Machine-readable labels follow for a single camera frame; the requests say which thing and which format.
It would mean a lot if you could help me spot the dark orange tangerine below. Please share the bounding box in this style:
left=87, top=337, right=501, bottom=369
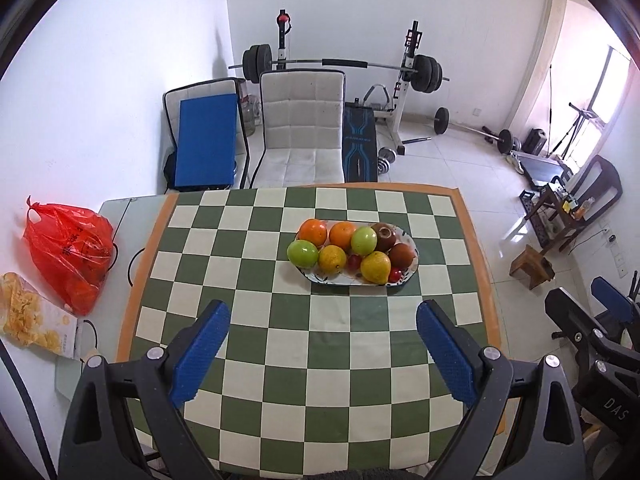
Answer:
left=388, top=243, right=416, bottom=271

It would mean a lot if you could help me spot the large yellow orange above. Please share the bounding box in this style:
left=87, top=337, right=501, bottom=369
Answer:
left=360, top=252, right=392, bottom=285

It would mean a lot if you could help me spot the red apple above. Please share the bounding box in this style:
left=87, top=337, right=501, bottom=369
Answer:
left=372, top=222, right=397, bottom=252

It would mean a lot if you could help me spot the green apple front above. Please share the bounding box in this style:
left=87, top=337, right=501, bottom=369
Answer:
left=350, top=226, right=378, bottom=257

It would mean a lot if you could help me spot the green apple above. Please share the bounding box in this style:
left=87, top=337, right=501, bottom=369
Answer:
left=286, top=240, right=319, bottom=269
left=350, top=226, right=378, bottom=257

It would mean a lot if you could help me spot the yellow lemon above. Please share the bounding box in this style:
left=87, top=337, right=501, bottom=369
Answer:
left=318, top=245, right=347, bottom=275

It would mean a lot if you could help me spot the orange fruit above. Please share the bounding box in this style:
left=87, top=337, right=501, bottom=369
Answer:
left=296, top=219, right=329, bottom=248

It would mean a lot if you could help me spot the small wooden stool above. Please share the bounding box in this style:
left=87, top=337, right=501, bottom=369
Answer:
left=509, top=245, right=555, bottom=290

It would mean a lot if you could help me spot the dark wooden side table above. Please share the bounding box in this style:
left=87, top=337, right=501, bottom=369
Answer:
left=518, top=184, right=586, bottom=255

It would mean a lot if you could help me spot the black chair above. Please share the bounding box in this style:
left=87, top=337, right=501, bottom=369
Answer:
left=568, top=155, right=624, bottom=226

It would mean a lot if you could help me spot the snack box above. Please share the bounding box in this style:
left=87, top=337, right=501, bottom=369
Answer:
left=0, top=272, right=78, bottom=359

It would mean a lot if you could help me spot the green checkered tablecloth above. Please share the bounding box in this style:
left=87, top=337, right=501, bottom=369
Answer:
left=118, top=184, right=499, bottom=478

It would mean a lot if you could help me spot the red plastic bag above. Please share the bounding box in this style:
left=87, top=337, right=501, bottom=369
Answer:
left=24, top=200, right=115, bottom=316

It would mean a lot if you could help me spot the floral oval plate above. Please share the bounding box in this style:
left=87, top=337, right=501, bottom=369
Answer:
left=295, top=220, right=420, bottom=287

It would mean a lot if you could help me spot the dumbbell on floor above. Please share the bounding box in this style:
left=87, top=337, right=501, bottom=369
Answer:
left=376, top=146, right=397, bottom=176

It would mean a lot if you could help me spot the blue black weight bench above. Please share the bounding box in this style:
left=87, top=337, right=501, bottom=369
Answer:
left=342, top=103, right=378, bottom=182

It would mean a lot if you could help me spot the floor barbell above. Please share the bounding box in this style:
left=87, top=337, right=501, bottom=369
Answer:
left=433, top=106, right=514, bottom=155

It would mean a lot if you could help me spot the blue panel white chair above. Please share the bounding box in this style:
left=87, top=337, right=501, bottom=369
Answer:
left=163, top=77, right=250, bottom=192

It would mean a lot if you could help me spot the barbell on rack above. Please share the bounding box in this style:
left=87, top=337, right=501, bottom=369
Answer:
left=229, top=44, right=449, bottom=93

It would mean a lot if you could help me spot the white padded chair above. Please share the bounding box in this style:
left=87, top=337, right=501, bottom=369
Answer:
left=250, top=70, right=346, bottom=188

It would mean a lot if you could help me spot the white squat rack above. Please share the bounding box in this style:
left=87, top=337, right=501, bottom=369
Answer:
left=373, top=20, right=422, bottom=155

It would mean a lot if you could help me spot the camera tripod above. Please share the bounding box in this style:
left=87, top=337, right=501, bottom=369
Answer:
left=548, top=102, right=599, bottom=160

